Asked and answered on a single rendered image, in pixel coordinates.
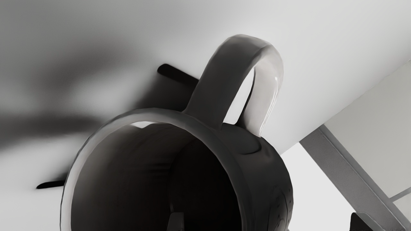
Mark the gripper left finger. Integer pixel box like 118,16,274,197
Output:
167,211,185,231

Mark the grey mug with handle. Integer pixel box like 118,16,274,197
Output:
59,34,294,231

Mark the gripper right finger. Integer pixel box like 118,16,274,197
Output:
349,212,379,231

